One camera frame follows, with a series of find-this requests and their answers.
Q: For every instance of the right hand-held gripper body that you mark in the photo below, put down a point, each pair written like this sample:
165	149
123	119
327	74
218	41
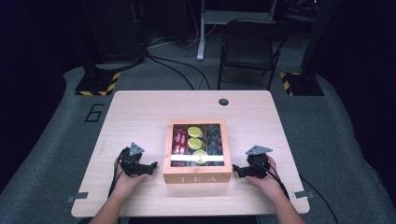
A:
258	165

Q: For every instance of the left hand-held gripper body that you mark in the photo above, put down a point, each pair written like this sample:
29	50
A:
132	160

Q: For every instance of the green lid coffee capsule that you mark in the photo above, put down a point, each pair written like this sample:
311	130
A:
195	143
200	156
195	132

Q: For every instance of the wooden tea box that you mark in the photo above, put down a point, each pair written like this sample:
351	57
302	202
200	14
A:
198	179

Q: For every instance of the person's left hand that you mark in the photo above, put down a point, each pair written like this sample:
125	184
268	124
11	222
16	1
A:
127	185

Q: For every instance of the person's right hand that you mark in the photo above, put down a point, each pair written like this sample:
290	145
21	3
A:
269	186

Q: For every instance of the red stick packet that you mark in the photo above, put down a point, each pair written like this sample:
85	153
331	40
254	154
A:
181	147
177	136

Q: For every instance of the pile of dark tea packets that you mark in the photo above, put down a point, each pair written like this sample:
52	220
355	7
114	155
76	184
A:
214	140

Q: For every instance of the black table grommet hole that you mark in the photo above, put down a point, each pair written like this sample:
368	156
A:
223	101

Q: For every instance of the black stand with striped base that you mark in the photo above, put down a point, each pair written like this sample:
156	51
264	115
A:
98	82
303	82

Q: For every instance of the black folding chair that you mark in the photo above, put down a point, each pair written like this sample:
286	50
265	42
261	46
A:
249	53

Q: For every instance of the white metal desk frame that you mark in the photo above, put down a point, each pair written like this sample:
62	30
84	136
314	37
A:
201	37

